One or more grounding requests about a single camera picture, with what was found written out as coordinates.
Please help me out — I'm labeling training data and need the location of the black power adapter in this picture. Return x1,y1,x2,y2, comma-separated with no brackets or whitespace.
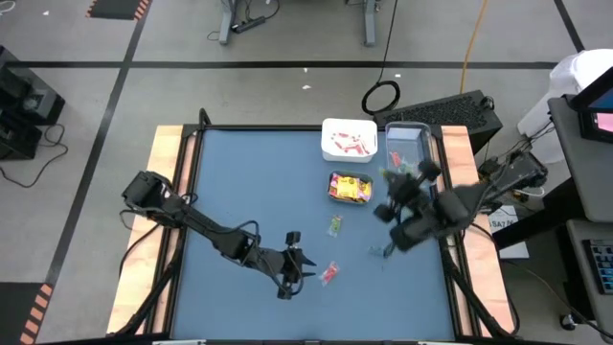
478,159,502,179

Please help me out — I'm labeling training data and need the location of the white paper sheet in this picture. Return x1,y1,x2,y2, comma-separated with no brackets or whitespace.
487,204,531,261

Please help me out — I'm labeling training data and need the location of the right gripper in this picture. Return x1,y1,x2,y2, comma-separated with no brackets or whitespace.
374,170,434,224

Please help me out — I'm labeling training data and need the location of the black coiled cable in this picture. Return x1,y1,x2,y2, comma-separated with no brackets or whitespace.
360,0,402,117

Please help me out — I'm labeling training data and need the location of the wooden side board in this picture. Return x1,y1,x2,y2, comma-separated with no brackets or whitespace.
440,125,516,336
105,125,197,335

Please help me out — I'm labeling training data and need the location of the black computer case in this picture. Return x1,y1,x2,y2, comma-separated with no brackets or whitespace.
0,45,67,127
0,108,44,161

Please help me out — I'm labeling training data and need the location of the clear plastic bin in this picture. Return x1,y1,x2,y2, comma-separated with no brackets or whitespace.
384,121,438,191

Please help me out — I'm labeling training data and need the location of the black power strip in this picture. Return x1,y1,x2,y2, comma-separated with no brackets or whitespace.
231,15,267,35

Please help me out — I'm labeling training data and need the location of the black perforated computer tower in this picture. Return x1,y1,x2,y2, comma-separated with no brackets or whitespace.
373,89,505,155

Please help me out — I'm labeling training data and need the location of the white plastic box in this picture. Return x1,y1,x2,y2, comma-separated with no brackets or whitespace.
320,117,378,164

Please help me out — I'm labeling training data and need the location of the black monitor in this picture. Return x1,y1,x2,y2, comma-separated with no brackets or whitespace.
566,66,613,145

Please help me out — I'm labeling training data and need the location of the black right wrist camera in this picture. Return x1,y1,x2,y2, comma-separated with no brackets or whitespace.
417,159,443,183

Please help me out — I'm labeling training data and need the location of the orange hanging cable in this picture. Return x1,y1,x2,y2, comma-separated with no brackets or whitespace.
459,0,490,95

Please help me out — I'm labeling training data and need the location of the gray side table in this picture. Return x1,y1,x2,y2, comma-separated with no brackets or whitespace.
564,218,613,345

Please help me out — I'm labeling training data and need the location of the black keyboard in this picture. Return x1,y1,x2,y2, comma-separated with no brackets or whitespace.
581,238,613,296

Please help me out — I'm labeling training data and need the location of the white plastic bag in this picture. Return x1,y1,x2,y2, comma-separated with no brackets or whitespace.
517,47,613,166

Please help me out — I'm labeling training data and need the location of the teal plastic bin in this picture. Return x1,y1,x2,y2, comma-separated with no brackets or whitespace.
327,170,375,205

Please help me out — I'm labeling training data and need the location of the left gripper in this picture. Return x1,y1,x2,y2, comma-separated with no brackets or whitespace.
258,246,318,302

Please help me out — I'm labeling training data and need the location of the gray desk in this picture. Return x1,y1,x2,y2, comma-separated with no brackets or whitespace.
548,95,613,224

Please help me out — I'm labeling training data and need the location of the gray metal stand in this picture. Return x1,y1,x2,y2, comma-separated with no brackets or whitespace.
217,0,238,47
344,0,382,48

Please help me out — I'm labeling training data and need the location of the hazard-striped black floor mat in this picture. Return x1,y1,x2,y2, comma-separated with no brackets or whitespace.
0,281,55,345
84,0,153,21

